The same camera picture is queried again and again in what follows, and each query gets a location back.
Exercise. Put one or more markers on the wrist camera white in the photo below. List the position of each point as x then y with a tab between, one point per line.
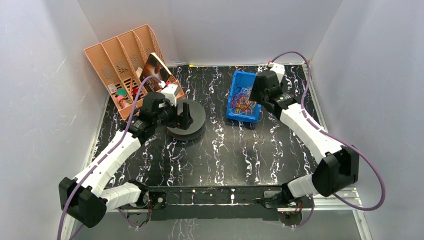
171	92
279	69

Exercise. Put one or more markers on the orange file organizer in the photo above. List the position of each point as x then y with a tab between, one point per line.
119	62

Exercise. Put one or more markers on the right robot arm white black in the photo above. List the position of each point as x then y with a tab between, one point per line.
337	164

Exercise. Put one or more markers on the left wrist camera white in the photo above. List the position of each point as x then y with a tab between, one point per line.
171	92

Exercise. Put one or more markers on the green tape roll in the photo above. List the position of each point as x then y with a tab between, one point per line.
121	92

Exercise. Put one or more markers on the blue plastic bin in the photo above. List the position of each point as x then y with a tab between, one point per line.
239	107

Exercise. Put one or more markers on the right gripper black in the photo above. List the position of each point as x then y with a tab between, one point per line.
254	96

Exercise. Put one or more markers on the grey perforated cable spool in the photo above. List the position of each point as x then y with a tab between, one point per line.
196	129

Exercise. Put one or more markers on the brown book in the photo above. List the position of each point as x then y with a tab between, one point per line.
154	66

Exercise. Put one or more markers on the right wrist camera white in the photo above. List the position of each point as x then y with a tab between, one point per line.
279	69

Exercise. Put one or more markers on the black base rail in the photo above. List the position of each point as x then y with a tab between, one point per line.
216	202

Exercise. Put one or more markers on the red black small item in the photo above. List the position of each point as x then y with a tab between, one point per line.
134	92

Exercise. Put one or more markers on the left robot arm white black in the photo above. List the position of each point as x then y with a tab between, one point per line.
85	197

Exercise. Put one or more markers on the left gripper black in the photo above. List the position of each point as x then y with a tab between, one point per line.
180	118

